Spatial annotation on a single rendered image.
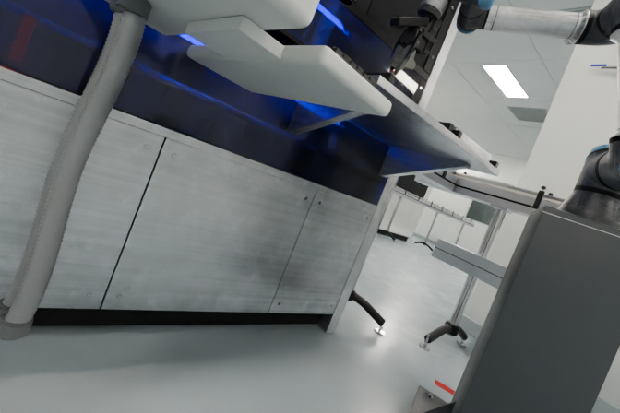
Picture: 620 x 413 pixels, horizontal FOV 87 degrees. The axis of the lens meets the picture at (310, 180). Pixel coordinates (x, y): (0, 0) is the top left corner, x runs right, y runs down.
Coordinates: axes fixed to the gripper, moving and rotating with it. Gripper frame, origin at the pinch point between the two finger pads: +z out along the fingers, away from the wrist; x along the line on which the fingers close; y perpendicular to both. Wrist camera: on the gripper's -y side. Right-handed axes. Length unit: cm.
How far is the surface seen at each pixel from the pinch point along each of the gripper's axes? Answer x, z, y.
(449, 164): -10.5, 18.0, 33.1
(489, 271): 1, 55, 116
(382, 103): -43, 17, -29
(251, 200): 3, 57, -23
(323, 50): -47, 16, -44
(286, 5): -49, 14, -52
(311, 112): -0.2, 23.9, -19.2
